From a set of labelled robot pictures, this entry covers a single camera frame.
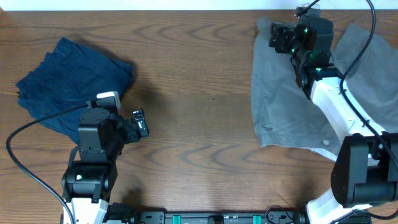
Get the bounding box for grey shorts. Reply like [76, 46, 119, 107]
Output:
[251, 17, 397, 161]

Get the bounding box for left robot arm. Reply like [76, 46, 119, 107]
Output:
[61, 108, 149, 223]

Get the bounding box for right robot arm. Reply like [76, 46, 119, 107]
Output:
[269, 16, 397, 223]

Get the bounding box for folded navy blue shorts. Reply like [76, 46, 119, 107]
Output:
[16, 37, 136, 144]

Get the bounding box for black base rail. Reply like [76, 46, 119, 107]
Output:
[107, 203, 373, 224]

